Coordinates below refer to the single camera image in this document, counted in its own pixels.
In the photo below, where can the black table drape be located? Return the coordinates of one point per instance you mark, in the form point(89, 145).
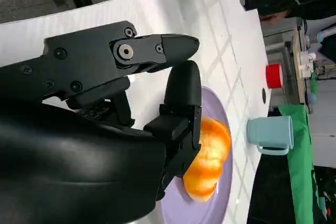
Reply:
point(273, 195)

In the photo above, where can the lilac plate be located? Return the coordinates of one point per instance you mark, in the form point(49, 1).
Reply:
point(183, 211)

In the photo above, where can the light wooden board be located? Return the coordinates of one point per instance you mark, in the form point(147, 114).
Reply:
point(298, 77)

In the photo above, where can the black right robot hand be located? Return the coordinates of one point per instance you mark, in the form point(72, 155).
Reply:
point(65, 155)

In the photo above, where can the white socket block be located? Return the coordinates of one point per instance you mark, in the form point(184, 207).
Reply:
point(307, 58)

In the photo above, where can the red cylindrical button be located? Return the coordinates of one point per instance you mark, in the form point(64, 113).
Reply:
point(273, 75)

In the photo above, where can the orange and white bread roll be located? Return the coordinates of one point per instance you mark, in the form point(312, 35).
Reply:
point(210, 155)

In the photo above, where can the green cloth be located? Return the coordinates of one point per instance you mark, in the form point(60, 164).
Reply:
point(299, 176)

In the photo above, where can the pale green mug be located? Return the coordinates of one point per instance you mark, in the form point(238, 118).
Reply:
point(267, 130)

